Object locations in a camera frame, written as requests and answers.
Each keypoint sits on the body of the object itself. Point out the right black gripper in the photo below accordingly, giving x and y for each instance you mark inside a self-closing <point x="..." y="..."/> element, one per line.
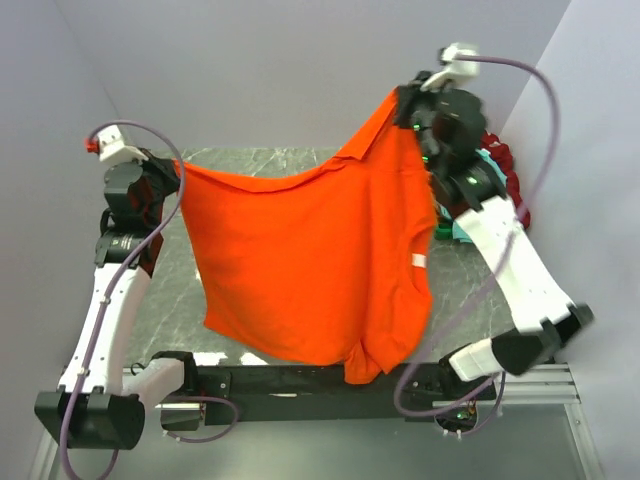
<point x="409" y="100"/>

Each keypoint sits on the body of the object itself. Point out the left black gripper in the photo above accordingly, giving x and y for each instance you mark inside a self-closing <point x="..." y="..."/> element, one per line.
<point x="163" y="167"/>

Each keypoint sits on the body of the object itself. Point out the orange t shirt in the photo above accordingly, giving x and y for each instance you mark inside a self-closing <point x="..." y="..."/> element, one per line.
<point x="327" y="267"/>

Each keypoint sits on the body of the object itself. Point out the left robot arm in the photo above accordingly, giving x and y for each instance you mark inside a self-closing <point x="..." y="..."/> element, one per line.
<point x="94" y="406"/>

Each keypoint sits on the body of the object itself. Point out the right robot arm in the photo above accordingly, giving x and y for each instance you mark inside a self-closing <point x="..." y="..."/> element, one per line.
<point x="545" y="318"/>

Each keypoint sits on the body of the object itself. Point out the dark red t shirt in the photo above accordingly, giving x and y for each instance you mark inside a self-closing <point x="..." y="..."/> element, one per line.
<point x="502" y="156"/>

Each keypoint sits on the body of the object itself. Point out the green t shirt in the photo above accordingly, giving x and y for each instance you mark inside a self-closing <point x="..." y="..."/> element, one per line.
<point x="444" y="230"/>

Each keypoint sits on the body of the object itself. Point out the teal t shirt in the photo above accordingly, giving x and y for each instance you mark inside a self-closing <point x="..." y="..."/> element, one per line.
<point x="459" y="235"/>

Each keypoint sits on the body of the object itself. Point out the black base beam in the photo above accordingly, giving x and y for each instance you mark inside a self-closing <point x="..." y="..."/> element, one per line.
<point x="279" y="393"/>

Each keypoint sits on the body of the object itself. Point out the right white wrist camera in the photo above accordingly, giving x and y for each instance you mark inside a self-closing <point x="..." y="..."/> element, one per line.
<point x="458" y="67"/>

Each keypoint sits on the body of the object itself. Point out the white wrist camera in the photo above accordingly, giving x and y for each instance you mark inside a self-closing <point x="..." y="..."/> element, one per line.
<point x="112" y="149"/>
<point x="458" y="67"/>

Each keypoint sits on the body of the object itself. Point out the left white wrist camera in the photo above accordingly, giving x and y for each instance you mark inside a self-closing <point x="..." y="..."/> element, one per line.
<point x="112" y="149"/>

